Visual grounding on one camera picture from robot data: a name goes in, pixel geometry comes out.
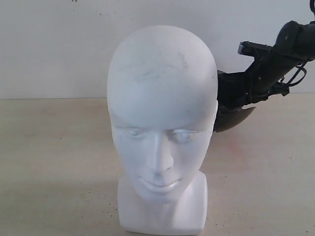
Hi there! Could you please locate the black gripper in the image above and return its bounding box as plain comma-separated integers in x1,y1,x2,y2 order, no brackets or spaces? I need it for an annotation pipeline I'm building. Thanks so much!
236,55,290,105

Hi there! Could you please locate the black helmet with visor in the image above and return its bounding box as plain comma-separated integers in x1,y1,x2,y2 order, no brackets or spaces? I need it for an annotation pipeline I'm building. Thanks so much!
214,70,255,133

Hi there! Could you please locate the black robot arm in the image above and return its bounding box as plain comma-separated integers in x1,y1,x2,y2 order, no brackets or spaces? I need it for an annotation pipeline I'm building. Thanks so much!
238,21,315,105

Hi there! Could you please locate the white mannequin head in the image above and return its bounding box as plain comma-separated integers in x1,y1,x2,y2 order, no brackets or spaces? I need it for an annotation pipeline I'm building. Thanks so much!
107,25,218,236

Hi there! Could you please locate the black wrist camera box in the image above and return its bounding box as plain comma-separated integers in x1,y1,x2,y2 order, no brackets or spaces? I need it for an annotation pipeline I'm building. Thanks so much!
238,41,272,57

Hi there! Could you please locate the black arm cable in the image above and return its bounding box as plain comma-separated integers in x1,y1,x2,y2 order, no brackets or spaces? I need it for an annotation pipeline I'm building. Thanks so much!
278,0,315,87

